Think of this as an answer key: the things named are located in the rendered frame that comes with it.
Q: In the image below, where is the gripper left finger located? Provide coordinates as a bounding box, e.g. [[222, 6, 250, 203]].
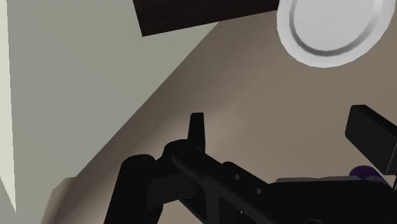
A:
[[104, 112, 280, 224]]

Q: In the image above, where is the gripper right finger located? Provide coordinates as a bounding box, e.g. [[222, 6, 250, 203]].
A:
[[344, 104, 397, 176]]

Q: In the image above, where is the purple round object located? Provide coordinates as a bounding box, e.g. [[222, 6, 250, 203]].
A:
[[348, 165, 392, 187]]

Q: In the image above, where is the white round plate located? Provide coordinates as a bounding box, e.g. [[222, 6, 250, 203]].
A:
[[276, 0, 397, 69]]

